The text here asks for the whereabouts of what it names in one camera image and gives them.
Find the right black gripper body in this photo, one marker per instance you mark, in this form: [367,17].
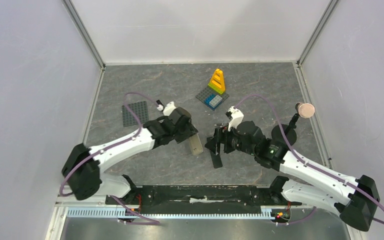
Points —
[219,141]

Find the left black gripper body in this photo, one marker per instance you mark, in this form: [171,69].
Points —
[181,135]

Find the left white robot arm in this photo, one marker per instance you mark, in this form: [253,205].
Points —
[84,169]

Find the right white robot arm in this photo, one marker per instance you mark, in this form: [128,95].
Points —
[352,199]

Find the black slim remote control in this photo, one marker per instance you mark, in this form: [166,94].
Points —
[216,160]

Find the black microphone stand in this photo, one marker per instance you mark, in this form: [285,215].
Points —
[289,131]

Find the small black plastic piece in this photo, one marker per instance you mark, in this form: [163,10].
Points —
[159,102]

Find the grey blue lego plate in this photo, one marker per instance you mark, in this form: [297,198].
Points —
[211,98]

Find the yellow green lego tower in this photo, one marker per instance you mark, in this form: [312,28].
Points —
[217,81]

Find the beige foam microphone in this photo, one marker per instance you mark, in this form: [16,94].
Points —
[305,110]

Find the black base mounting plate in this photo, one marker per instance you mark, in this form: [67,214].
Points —
[203,199]

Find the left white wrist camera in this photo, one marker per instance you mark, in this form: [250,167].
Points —
[169,108]

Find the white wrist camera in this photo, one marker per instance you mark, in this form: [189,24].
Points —
[235,117]
[169,108]

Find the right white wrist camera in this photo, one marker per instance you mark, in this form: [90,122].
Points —
[235,117]

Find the white slotted cable duct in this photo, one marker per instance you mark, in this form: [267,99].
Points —
[122,213]

